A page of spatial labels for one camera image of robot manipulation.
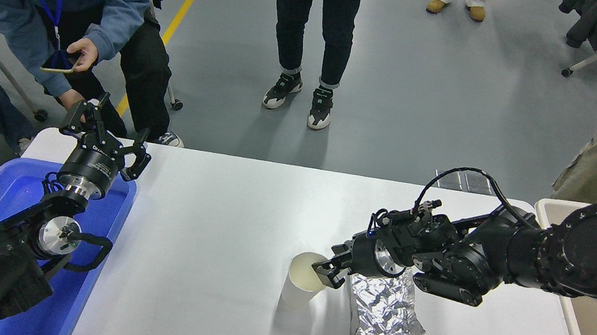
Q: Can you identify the person's right hand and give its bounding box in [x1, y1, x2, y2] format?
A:
[55, 88, 92, 124]

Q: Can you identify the blue plastic tray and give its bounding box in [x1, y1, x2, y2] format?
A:
[0, 154, 140, 335]

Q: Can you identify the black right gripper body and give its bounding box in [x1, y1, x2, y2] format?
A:
[347, 231, 384, 280]

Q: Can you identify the dark grey jacket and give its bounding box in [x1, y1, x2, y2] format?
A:
[554, 0, 597, 51]

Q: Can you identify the metal floor plate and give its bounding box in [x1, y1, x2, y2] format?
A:
[463, 173, 495, 196]
[433, 169, 465, 192]

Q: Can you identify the smartphone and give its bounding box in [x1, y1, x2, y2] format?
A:
[40, 46, 84, 77]

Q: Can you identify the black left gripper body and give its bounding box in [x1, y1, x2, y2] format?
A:
[56, 138, 124, 195]

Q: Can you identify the white paper cup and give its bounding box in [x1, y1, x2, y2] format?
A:
[279, 249, 331, 313]

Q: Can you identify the crumpled silver foil tray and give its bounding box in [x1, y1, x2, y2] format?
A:
[339, 258, 434, 335]

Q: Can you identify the person's left hand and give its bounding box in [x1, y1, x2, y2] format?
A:
[63, 35, 101, 75]

